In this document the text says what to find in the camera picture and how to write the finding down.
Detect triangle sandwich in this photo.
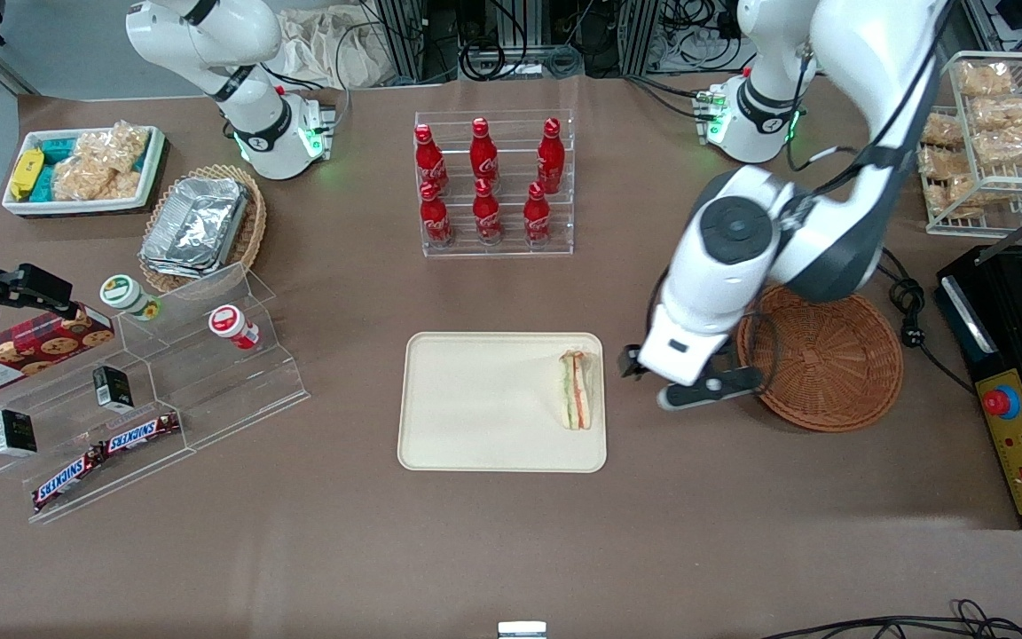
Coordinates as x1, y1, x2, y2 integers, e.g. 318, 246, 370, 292
557, 348, 603, 432

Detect brown round wicker basket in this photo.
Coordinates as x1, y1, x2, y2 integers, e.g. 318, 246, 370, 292
735, 282, 905, 434

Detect beige rectangular tray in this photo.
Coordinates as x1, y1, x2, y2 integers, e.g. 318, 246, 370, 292
397, 332, 609, 474

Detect light oval wicker basket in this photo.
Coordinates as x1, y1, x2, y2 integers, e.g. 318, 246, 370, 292
138, 163, 269, 295

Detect red cookie box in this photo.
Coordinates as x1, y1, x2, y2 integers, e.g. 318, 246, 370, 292
0, 304, 116, 401

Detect green-lid yoghurt cup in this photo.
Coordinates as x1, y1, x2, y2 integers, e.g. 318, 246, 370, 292
99, 274, 163, 321

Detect white plastic bin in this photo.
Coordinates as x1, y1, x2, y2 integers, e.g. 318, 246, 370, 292
1, 125, 167, 217

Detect yellow snack packet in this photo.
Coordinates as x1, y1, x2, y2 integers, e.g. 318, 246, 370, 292
9, 148, 45, 202

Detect clear rice cracker bag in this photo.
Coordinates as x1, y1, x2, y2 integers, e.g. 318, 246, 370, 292
51, 155, 145, 202
75, 122, 153, 177

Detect small black box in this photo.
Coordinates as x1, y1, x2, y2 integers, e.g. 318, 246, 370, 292
0, 409, 38, 458
91, 365, 134, 413

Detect teal snack packet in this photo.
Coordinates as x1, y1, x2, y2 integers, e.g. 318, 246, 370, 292
32, 133, 79, 203

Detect clear acrylic bottle rack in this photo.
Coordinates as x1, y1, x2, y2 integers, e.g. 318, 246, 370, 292
413, 109, 575, 259

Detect stacked aluminium foil trays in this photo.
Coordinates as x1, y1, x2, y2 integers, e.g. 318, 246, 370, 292
139, 177, 251, 279

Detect red cola bottle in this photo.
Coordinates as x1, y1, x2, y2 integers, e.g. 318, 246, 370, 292
523, 181, 553, 246
472, 177, 504, 246
536, 117, 566, 195
419, 181, 455, 248
469, 117, 500, 188
413, 123, 451, 197

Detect Snickers chocolate bar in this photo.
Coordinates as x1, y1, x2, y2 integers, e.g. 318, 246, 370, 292
31, 447, 106, 514
98, 411, 183, 456

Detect red-lid yoghurt cup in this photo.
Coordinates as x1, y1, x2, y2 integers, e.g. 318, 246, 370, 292
208, 304, 261, 351

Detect clear acrylic stepped stand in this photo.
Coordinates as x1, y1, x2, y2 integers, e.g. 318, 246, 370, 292
0, 261, 311, 525

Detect red emergency stop button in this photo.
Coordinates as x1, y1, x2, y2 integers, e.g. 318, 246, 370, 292
982, 387, 1021, 421

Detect clear fried snack bag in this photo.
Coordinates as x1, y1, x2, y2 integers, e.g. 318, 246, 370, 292
931, 173, 987, 220
971, 95, 1022, 133
956, 61, 1015, 99
917, 146, 974, 180
976, 124, 1022, 170
921, 113, 966, 149

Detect white power strip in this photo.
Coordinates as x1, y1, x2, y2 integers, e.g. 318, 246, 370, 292
669, 22, 744, 74

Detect crumpled beige plastic bag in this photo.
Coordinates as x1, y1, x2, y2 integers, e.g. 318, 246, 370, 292
278, 5, 389, 91

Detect black power cable with plug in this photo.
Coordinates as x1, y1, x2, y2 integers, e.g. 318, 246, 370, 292
878, 248, 979, 397

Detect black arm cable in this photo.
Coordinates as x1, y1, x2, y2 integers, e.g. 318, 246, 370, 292
784, 35, 931, 201

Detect black base cables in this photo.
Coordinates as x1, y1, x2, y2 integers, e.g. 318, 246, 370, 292
625, 74, 718, 122

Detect aluminium frame post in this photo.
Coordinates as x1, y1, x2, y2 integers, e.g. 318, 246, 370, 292
625, 0, 664, 77
377, 0, 429, 83

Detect black cable bundle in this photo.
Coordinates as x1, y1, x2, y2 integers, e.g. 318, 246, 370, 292
456, 0, 534, 83

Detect white wire rack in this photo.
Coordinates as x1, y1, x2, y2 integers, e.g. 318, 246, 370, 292
917, 51, 1022, 238

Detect thin black floor cables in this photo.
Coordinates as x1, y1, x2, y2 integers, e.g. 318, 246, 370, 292
758, 598, 1022, 639

